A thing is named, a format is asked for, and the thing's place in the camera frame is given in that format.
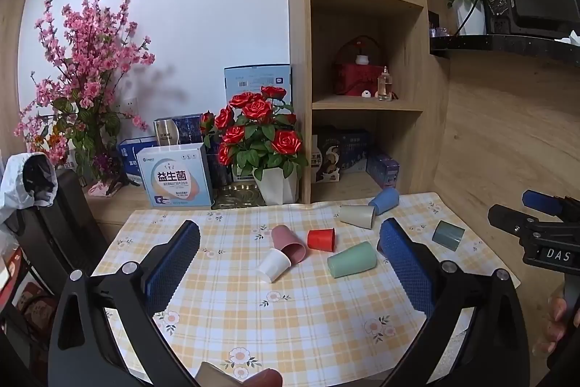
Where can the red cup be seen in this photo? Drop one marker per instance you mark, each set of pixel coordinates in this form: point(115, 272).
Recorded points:
point(321, 239)

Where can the white box with blue print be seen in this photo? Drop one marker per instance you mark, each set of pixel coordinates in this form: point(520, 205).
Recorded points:
point(174, 178)

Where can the glass perfume bottle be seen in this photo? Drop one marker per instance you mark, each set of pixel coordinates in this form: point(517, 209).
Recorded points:
point(384, 85)

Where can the dark blue patterned box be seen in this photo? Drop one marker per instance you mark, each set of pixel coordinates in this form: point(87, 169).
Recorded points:
point(351, 149)

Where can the green cup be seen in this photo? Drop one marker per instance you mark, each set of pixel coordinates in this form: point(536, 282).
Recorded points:
point(352, 260)

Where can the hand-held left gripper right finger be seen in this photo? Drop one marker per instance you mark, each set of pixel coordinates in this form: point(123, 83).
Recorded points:
point(405, 269)

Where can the snack box with coconut print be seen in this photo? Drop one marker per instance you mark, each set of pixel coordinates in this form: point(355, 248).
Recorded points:
point(324, 167)

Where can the beige cup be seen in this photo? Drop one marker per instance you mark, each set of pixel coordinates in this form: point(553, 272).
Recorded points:
point(358, 216)

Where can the red rose plant white pot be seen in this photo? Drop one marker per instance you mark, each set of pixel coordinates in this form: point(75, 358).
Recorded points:
point(260, 133)

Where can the grey cup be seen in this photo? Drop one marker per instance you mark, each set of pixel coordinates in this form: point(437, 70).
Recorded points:
point(447, 234)

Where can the purple blue box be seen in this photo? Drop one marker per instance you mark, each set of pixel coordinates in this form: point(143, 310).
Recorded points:
point(383, 170)

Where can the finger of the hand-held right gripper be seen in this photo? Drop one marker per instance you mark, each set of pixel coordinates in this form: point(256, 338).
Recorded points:
point(541, 202)
point(510, 219)

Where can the white cup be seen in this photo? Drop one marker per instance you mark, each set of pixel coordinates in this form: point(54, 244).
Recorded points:
point(273, 265)

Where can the person's right hand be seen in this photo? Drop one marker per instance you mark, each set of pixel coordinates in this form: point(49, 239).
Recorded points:
point(553, 316)

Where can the light blue box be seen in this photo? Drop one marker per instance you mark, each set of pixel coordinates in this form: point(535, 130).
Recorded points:
point(253, 78)

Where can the yellow checked floral tablecloth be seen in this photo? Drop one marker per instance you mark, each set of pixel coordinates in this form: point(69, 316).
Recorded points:
point(281, 323)

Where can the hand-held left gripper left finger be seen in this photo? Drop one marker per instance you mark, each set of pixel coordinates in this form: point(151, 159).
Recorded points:
point(174, 260)

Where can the blue cup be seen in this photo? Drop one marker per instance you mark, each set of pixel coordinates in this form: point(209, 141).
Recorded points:
point(386, 201)

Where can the wooden shelf unit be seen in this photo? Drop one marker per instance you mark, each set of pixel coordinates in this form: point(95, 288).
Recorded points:
point(299, 51)

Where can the blue and white box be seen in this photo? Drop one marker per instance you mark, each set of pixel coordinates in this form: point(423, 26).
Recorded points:
point(131, 151)

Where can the black chair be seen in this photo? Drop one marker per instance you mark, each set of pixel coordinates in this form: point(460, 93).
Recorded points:
point(59, 228)

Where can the white tissue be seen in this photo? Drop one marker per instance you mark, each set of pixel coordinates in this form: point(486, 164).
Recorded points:
point(572, 38)

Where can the golden tray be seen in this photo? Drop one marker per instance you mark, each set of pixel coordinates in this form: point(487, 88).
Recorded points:
point(238, 194)

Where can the pink cup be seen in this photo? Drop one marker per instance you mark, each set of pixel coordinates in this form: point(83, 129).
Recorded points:
point(290, 243)

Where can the white wall socket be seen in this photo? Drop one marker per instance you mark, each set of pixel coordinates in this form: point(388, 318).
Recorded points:
point(130, 106)

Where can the pink blossom arrangement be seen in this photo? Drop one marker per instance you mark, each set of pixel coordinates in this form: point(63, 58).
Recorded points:
point(86, 65)

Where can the white jacket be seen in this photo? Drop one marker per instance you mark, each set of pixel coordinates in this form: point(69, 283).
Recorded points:
point(13, 183)

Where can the black counter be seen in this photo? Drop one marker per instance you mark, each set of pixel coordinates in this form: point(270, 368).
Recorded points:
point(507, 47)

